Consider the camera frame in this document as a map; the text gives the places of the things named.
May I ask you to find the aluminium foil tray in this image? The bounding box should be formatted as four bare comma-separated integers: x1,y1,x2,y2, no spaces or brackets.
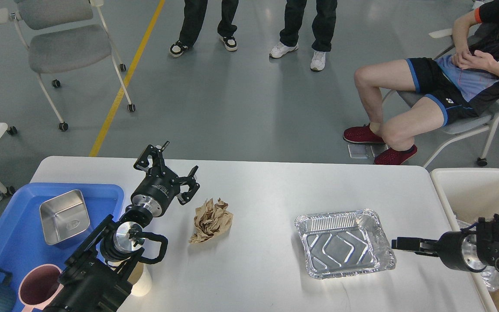
294,209,397,279

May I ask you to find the person with white sneakers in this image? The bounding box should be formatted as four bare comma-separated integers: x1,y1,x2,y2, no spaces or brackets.
269,0,337,71

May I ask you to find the white waste bin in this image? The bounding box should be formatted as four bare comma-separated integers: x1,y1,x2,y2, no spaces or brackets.
429,168,499,312

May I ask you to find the blue plastic tray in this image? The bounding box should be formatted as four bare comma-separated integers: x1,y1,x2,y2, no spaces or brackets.
0,182,124,292

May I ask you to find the crumpled brown paper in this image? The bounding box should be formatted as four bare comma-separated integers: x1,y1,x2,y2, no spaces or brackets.
188,198,233,244

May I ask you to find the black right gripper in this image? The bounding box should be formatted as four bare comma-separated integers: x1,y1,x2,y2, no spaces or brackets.
391,231,482,273

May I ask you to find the seated person in shorts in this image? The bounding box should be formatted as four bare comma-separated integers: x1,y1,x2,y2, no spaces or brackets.
343,0,499,165

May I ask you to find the grey office chair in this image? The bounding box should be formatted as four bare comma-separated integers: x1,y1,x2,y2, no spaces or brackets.
0,0,126,132

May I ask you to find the cream paper cup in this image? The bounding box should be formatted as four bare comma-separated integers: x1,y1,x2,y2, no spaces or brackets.
127,262,152,297

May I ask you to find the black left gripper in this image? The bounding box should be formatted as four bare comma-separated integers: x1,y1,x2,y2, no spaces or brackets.
131,141,200,217

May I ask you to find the grey chair under person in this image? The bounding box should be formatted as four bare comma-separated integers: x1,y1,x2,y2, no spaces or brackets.
382,23,499,168

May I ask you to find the person in black trousers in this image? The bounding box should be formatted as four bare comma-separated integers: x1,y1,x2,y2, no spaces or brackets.
169,0,239,58

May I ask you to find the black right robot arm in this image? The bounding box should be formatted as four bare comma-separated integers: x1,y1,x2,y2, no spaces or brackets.
391,214,499,273

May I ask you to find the pink ribbed mug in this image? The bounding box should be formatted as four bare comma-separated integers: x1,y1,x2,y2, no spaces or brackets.
18,264,64,312

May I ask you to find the square stainless steel container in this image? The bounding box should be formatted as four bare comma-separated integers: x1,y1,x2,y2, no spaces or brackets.
39,189,91,249

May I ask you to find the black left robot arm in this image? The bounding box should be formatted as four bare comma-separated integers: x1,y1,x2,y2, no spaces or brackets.
43,141,200,312

